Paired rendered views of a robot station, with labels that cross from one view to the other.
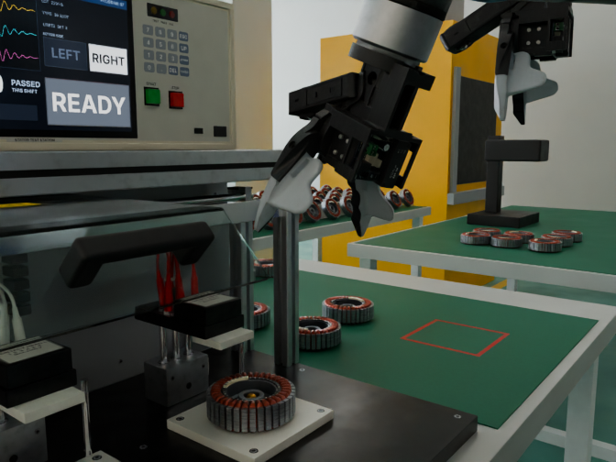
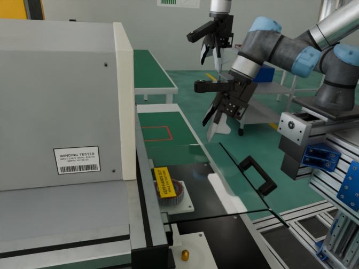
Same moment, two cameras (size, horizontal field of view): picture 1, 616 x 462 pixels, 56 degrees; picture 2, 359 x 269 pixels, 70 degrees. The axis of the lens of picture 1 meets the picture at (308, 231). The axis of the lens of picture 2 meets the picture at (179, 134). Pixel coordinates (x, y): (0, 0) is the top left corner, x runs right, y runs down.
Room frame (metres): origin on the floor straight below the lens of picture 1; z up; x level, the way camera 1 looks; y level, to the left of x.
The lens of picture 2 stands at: (0.26, 0.60, 1.38)
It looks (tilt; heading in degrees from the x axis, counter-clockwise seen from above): 27 degrees down; 307
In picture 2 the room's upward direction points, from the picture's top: 4 degrees clockwise
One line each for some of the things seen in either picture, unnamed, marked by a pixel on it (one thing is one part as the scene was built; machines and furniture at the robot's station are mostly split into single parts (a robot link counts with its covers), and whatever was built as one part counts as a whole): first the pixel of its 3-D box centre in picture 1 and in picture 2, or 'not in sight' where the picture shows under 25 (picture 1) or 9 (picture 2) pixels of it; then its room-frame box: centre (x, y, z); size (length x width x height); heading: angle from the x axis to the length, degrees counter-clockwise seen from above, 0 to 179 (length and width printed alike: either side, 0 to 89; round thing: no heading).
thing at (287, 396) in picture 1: (251, 400); not in sight; (0.69, 0.07, 0.80); 0.11 x 0.11 x 0.04
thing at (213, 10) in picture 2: not in sight; (219, 7); (0.79, -0.29, 1.37); 0.08 x 0.08 x 0.05
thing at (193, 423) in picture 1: (251, 418); not in sight; (0.69, 0.07, 0.78); 0.15 x 0.15 x 0.01; 52
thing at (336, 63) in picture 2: not in sight; (344, 63); (0.38, -0.61, 1.20); 0.13 x 0.12 x 0.14; 142
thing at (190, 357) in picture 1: (177, 375); not in sight; (0.78, 0.19, 0.80); 0.07 x 0.05 x 0.06; 142
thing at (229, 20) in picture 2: (535, 13); (219, 31); (0.78, -0.30, 1.29); 0.09 x 0.08 x 0.12; 60
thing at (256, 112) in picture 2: not in sight; (252, 84); (1.48, -2.50, 0.51); 1.01 x 0.60 x 1.01; 142
